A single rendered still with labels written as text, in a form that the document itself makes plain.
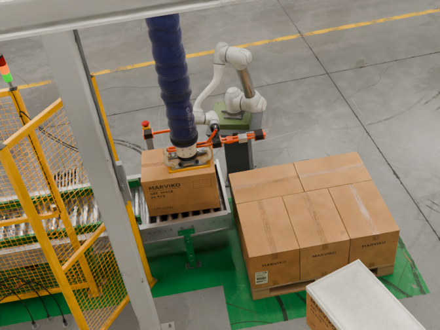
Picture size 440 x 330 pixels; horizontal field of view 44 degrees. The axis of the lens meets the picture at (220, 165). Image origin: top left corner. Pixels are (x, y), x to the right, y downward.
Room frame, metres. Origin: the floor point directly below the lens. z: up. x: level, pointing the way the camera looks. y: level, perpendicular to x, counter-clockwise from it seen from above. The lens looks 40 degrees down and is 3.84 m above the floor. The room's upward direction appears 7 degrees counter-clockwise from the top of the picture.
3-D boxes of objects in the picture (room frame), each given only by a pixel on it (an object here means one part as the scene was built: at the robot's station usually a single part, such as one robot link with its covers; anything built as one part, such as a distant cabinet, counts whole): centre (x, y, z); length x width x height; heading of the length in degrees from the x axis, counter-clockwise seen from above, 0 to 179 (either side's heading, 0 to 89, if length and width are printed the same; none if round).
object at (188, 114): (3.52, 0.26, 1.68); 0.22 x 0.22 x 1.04
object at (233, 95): (4.26, -0.21, 0.98); 0.18 x 0.16 x 0.22; 59
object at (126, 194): (2.57, 0.68, 1.62); 0.20 x 0.05 x 0.30; 94
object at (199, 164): (3.42, 0.25, 0.97); 0.34 x 0.10 x 0.05; 93
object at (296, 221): (3.27, -0.69, 0.34); 1.20 x 1.00 x 0.40; 94
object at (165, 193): (3.51, 0.35, 0.75); 0.60 x 0.40 x 0.40; 90
